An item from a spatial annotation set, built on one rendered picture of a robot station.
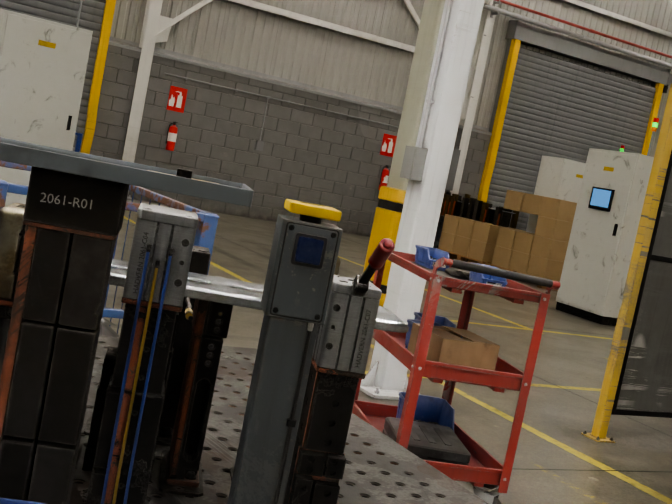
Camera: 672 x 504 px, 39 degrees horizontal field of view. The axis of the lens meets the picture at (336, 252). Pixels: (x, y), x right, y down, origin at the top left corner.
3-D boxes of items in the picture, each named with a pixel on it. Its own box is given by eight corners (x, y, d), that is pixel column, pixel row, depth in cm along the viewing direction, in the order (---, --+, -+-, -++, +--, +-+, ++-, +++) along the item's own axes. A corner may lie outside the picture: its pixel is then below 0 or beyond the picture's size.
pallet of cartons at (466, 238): (516, 275, 1571) (526, 231, 1565) (480, 270, 1528) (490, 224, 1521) (470, 261, 1672) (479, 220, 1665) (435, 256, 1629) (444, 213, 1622)
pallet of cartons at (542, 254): (578, 293, 1454) (598, 207, 1442) (541, 288, 1411) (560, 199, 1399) (525, 277, 1555) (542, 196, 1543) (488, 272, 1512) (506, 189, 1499)
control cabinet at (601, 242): (551, 308, 1158) (595, 110, 1136) (583, 312, 1185) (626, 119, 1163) (598, 324, 1090) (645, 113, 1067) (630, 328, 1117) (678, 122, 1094)
